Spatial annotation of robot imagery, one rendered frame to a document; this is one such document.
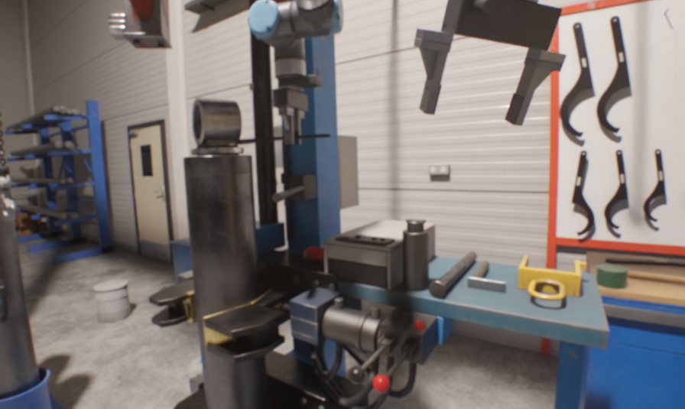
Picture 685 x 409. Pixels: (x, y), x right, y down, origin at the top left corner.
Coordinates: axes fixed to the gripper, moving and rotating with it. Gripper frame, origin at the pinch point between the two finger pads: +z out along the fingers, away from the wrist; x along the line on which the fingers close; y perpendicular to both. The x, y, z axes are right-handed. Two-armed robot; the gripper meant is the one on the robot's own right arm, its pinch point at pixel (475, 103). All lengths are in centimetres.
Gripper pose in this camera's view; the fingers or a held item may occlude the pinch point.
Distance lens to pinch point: 51.4
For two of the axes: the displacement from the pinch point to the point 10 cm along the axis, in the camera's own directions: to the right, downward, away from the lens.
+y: 1.0, 4.9, -8.7
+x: 9.9, 0.7, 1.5
